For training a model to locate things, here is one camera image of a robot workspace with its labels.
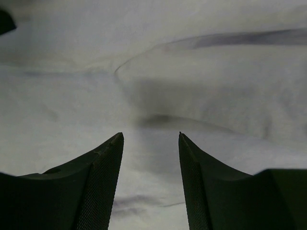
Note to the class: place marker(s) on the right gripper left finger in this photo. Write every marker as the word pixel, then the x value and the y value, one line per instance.
pixel 77 195

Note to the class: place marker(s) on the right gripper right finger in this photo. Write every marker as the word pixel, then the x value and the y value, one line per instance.
pixel 219 197

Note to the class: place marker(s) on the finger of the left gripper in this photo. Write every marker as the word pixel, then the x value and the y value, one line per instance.
pixel 7 24

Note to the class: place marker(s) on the purple t shirt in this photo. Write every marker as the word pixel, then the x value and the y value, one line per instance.
pixel 230 74

